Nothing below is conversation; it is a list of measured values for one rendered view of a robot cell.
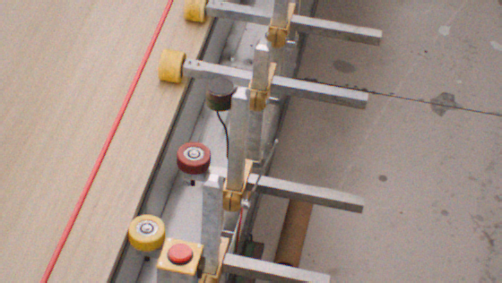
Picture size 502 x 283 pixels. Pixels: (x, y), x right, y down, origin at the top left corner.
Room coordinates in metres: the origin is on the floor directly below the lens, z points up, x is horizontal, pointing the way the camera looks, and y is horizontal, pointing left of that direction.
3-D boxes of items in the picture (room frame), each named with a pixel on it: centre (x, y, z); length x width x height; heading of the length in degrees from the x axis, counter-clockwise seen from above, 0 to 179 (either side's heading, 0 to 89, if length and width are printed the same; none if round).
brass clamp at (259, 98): (2.00, -0.02, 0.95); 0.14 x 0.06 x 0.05; 171
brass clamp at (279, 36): (2.25, -0.06, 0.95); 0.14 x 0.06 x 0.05; 171
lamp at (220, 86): (1.74, 0.07, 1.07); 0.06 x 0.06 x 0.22; 81
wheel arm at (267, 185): (1.76, -0.07, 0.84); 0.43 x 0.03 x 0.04; 81
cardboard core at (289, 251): (2.31, -0.17, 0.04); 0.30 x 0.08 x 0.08; 171
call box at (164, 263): (1.23, 0.11, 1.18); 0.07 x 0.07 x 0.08; 81
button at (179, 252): (1.23, 0.11, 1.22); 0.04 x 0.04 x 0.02
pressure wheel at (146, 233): (1.55, 0.21, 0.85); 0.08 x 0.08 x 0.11
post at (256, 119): (1.98, -0.01, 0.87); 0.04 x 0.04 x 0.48; 81
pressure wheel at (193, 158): (1.79, 0.13, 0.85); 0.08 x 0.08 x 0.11
